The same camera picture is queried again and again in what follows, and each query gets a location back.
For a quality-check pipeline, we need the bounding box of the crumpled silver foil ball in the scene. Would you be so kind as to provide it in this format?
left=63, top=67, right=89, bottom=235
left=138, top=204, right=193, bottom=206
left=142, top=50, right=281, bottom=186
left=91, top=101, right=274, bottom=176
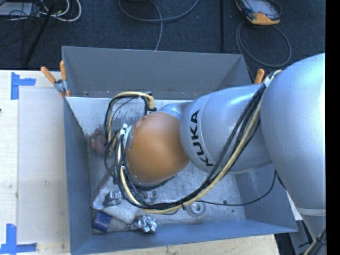
left=132, top=215, right=158, bottom=234

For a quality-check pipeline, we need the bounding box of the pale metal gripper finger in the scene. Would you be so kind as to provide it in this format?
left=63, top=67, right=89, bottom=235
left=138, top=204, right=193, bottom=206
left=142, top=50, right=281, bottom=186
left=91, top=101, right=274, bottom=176
left=93, top=190, right=123, bottom=209
left=143, top=190, right=159, bottom=204

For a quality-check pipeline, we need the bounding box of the dark blue rectangular block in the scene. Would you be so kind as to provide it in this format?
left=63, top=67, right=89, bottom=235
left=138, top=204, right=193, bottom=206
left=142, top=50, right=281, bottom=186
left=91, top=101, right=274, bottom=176
left=92, top=211, right=113, bottom=233

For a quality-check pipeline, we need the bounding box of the white cloth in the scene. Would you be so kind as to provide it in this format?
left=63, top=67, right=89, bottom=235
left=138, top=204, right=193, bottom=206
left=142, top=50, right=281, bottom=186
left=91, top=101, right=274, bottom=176
left=92, top=205, right=142, bottom=234

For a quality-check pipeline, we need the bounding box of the pink-brown rounded toy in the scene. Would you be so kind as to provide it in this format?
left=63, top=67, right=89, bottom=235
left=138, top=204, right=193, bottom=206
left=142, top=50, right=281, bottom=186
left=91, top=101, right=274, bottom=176
left=89, top=134, right=107, bottom=156

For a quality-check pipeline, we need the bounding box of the pale flat board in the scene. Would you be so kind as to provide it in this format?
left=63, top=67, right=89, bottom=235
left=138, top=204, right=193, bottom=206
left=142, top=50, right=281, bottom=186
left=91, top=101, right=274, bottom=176
left=16, top=86, right=71, bottom=247

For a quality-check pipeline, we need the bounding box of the grey metal bin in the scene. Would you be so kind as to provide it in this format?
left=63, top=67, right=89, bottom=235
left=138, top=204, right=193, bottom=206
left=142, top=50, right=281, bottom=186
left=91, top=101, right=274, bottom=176
left=61, top=46, right=299, bottom=255

